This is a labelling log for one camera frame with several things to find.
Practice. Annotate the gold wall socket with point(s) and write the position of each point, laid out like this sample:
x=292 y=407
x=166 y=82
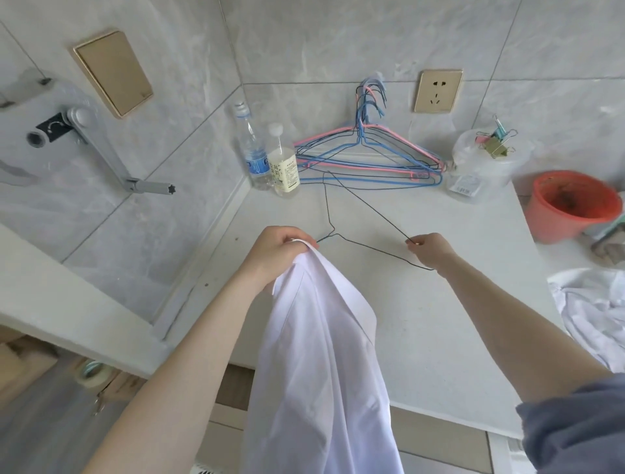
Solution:
x=438 y=91

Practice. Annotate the orange plastic bucket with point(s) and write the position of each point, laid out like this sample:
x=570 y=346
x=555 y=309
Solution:
x=566 y=215

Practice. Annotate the gold binder clip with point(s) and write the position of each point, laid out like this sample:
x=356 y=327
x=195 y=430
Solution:
x=497 y=146

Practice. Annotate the grey sleeve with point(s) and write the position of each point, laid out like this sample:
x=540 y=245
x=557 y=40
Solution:
x=576 y=429

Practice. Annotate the clear plastic water bottle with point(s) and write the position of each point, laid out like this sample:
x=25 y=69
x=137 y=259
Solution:
x=254 y=151

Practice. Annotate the gold blank wall plate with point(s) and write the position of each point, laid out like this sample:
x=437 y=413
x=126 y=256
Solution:
x=113 y=73

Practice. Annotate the clear plastic tub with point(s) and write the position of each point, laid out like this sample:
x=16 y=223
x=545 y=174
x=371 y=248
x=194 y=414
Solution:
x=476 y=156

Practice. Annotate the person's left fingers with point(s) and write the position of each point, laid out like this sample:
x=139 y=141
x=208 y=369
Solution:
x=303 y=241

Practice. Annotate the person's right forearm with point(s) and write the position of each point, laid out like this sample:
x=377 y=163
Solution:
x=508 y=322

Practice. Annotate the white shirt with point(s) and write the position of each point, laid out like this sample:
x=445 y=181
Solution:
x=312 y=371

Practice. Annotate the person's left forearm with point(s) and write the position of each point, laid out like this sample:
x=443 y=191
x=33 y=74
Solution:
x=195 y=371

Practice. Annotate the pile of white garments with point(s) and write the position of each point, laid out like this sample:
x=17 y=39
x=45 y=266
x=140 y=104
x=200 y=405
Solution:
x=598 y=312

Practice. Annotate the small white-capped liquid bottle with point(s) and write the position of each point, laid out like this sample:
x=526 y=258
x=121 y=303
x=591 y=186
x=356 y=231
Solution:
x=283 y=168

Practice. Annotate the person's right hand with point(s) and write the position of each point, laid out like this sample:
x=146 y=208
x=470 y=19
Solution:
x=437 y=251

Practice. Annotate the pink binder clip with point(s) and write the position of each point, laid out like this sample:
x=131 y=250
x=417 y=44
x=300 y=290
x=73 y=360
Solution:
x=482 y=139

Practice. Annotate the person's right fingers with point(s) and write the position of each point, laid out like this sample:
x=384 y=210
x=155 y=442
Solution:
x=416 y=242

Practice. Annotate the person's left hand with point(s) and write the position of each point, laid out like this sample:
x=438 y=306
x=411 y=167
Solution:
x=273 y=254

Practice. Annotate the roll of clear tape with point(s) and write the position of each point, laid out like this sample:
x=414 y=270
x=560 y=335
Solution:
x=95 y=375

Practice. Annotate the clear labelled plastic packet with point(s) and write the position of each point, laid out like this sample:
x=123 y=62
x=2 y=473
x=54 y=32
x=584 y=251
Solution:
x=465 y=186

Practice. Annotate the blue binder clip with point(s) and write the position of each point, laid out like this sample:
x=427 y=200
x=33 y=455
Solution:
x=499 y=130

